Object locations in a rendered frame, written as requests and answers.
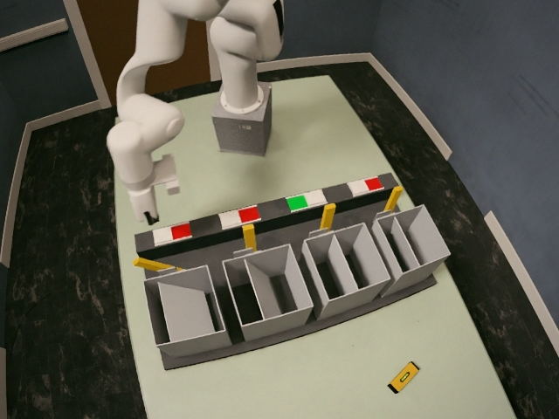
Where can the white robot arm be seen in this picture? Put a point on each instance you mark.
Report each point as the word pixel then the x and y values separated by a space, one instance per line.
pixel 159 40

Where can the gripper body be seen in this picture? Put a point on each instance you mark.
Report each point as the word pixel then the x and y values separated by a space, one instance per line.
pixel 142 201

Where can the yellow pocket level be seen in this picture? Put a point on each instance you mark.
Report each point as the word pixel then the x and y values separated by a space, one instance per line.
pixel 403 377

